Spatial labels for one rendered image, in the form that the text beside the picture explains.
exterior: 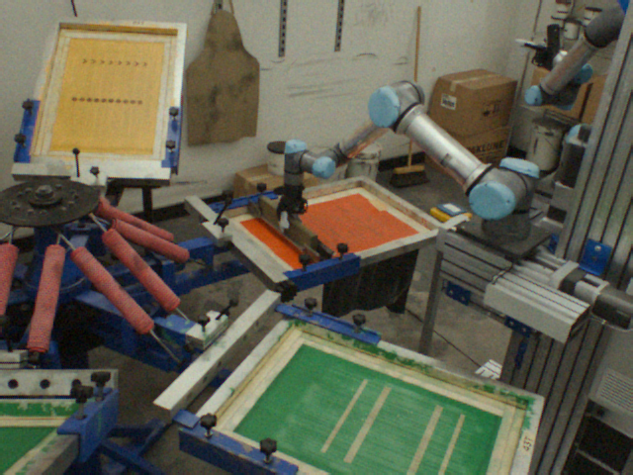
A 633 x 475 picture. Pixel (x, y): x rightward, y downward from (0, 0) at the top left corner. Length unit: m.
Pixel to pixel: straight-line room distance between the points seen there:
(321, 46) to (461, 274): 2.94
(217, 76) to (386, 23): 1.46
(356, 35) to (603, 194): 3.20
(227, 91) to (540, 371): 2.83
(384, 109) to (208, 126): 2.58
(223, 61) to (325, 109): 1.00
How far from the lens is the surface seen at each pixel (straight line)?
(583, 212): 2.13
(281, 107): 4.75
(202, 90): 4.32
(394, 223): 2.69
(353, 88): 5.10
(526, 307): 1.95
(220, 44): 4.33
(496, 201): 1.86
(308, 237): 2.32
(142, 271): 1.95
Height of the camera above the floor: 2.19
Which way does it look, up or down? 29 degrees down
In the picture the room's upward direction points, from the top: 5 degrees clockwise
